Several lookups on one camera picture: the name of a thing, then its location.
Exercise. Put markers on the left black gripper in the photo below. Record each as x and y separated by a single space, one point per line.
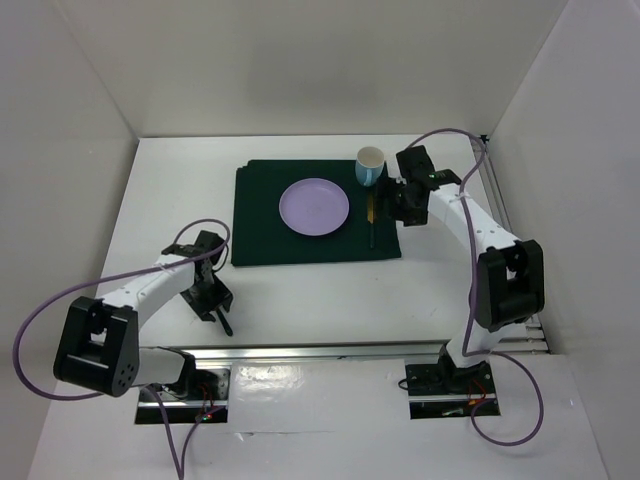
221 295

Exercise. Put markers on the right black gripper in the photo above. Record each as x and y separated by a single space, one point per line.
389 189

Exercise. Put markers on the gold knife black handle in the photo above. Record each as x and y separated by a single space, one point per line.
371 218

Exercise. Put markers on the gold fork black handle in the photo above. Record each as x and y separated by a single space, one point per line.
224 323

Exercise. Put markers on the light blue mug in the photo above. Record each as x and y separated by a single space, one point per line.
370 162

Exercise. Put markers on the purple plate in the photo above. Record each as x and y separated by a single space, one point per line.
314 207

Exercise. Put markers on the dark green cloth napkin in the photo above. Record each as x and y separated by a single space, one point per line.
261 238

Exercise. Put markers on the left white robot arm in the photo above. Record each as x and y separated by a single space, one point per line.
99 348

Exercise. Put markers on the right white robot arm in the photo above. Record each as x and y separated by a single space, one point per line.
507 281

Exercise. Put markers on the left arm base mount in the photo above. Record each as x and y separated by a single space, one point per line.
210 390

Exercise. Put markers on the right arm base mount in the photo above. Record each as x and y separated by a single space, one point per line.
431 396

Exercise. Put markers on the aluminium rail frame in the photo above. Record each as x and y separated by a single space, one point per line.
178 186

